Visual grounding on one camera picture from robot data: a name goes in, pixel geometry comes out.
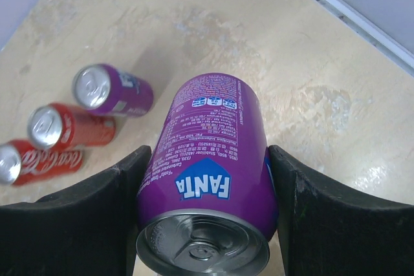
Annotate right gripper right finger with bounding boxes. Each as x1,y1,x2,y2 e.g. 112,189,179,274
269,145,413,275

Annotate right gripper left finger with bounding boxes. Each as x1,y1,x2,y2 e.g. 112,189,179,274
1,145,151,275

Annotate red cola can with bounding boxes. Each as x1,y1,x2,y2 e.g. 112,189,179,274
1,140,83,186
27,103,116,150

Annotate purple fanta can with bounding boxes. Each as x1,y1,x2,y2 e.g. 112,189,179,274
72,63,154,117
136,73,279,275

